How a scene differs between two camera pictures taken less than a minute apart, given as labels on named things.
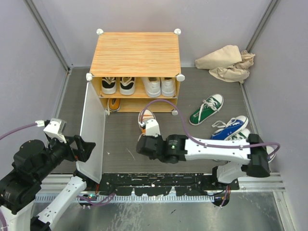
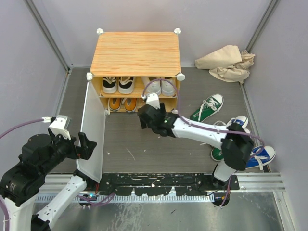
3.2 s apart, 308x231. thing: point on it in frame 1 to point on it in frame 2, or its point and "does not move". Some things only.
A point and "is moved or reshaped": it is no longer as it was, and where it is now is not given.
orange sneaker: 113,105 does not move
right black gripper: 152,157 to 162,109
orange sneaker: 148,115 is moved or reshaped
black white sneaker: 127,85 does not move
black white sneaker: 109,85 does not move
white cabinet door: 93,129 does not move
